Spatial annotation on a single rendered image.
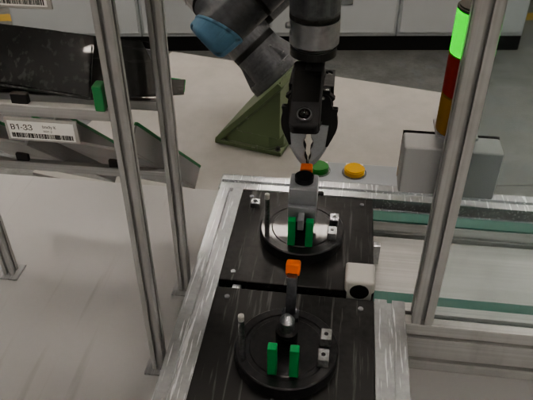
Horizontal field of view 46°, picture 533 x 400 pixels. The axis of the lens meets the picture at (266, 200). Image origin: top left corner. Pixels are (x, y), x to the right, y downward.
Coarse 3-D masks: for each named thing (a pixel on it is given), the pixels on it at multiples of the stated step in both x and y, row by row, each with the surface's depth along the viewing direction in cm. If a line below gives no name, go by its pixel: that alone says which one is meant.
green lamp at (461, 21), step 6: (456, 12) 69; (456, 18) 69; (462, 18) 68; (468, 18) 67; (456, 24) 69; (462, 24) 68; (456, 30) 69; (462, 30) 68; (456, 36) 69; (462, 36) 68; (456, 42) 69; (462, 42) 69; (450, 48) 71; (456, 48) 70; (456, 54) 70
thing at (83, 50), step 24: (0, 24) 75; (0, 48) 76; (24, 48) 75; (48, 48) 74; (72, 48) 73; (96, 48) 73; (144, 48) 85; (0, 72) 76; (24, 72) 76; (48, 72) 75; (72, 72) 74; (96, 72) 74; (144, 72) 86; (72, 96) 74; (144, 96) 87
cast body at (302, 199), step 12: (300, 180) 97; (312, 180) 98; (300, 192) 97; (312, 192) 97; (300, 204) 99; (312, 204) 98; (288, 216) 100; (300, 216) 98; (312, 216) 99; (300, 228) 98
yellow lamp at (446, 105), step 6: (444, 96) 74; (444, 102) 74; (450, 102) 73; (444, 108) 74; (450, 108) 74; (438, 114) 76; (444, 114) 75; (438, 120) 76; (444, 120) 75; (438, 126) 76; (444, 126) 75; (444, 132) 76
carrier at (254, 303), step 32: (224, 288) 96; (224, 320) 91; (256, 320) 88; (288, 320) 81; (320, 320) 88; (352, 320) 91; (224, 352) 86; (256, 352) 84; (288, 352) 83; (320, 352) 82; (352, 352) 86; (192, 384) 82; (224, 384) 82; (256, 384) 80; (288, 384) 80; (320, 384) 81; (352, 384) 82
